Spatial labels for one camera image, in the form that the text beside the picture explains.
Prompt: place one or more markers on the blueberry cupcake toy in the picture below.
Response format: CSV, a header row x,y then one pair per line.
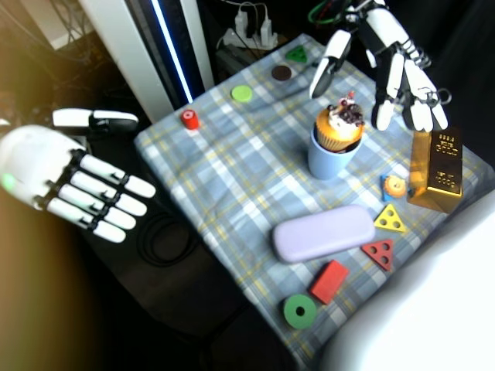
x,y
336,131

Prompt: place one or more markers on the blue plastic cup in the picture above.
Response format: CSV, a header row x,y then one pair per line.
x,y
326,162

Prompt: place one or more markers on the white column with blue light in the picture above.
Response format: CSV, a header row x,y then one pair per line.
x,y
131,54

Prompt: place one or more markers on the red cylinder block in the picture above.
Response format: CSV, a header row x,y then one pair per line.
x,y
190,120

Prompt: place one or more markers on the blue plaid cloth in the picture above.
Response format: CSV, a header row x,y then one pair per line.
x,y
239,174

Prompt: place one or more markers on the green sandwich cookie toy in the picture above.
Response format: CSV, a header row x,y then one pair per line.
x,y
241,93

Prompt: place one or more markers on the white power strip with plugs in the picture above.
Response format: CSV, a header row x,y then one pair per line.
x,y
251,36

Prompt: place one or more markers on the brown sandwich cookie toy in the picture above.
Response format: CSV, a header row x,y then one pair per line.
x,y
281,72

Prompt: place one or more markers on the green triangle block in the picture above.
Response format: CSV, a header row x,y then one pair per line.
x,y
297,54

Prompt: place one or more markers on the lilac glasses case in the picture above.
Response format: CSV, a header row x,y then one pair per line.
x,y
323,233

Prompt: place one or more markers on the stack of coloured wooden rings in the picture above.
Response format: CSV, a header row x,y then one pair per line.
x,y
292,315

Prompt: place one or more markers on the red rectangular block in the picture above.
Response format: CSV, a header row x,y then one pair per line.
x,y
328,282

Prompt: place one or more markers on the blue triangle block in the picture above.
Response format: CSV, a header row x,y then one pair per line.
x,y
383,191

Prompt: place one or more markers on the red triangle block with holes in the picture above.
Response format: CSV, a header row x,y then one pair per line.
x,y
381,253

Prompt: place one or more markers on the yellow triangle block with holes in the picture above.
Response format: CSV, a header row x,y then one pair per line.
x,y
390,222

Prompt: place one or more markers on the flower biscuit toy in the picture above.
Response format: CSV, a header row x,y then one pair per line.
x,y
395,186

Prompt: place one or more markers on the gold bar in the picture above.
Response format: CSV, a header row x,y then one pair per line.
x,y
441,166

